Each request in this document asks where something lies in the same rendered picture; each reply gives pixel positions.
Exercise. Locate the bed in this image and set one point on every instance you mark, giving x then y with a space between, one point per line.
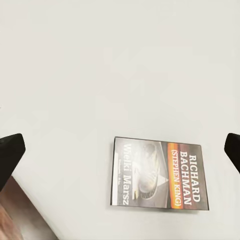
75 74

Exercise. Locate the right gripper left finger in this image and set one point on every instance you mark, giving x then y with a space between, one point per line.
12 149

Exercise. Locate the hardback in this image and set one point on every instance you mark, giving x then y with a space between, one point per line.
161 174

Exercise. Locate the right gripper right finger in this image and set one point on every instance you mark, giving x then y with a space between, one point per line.
232 149

